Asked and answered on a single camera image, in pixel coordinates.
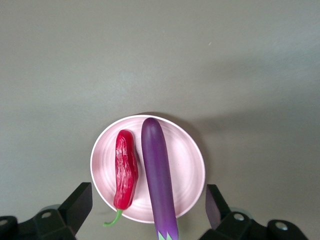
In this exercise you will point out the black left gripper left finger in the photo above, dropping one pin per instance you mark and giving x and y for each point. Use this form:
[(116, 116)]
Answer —
[(75, 207)]

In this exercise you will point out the pink round plate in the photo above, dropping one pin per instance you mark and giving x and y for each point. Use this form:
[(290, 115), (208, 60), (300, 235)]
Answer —
[(185, 170)]

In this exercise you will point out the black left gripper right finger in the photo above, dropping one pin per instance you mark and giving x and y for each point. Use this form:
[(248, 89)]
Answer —
[(225, 225)]

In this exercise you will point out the red chili pepper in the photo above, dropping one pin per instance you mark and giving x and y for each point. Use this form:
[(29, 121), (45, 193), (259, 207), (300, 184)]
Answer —
[(125, 170)]

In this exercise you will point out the long purple eggplant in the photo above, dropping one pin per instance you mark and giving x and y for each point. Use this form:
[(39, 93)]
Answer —
[(157, 162)]

